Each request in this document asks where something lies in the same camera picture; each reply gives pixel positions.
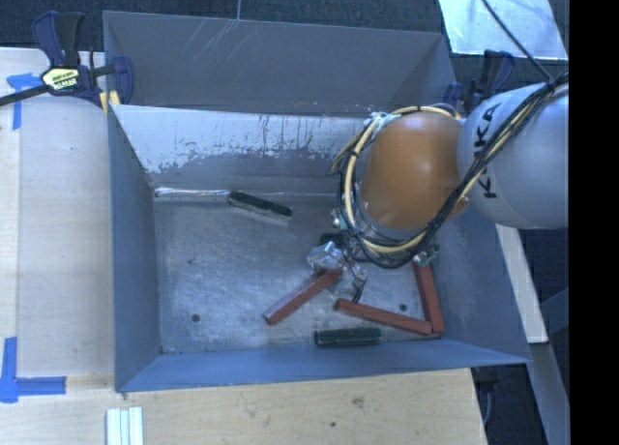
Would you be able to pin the red-brown flat block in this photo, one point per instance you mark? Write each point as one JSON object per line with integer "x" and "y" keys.
{"x": 429, "y": 298}
{"x": 382, "y": 317}
{"x": 302, "y": 297}

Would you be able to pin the grey metal bin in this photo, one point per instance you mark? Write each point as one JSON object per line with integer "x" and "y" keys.
{"x": 232, "y": 278}

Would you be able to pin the pale wood flat board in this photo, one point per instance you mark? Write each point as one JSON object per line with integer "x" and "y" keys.
{"x": 63, "y": 240}

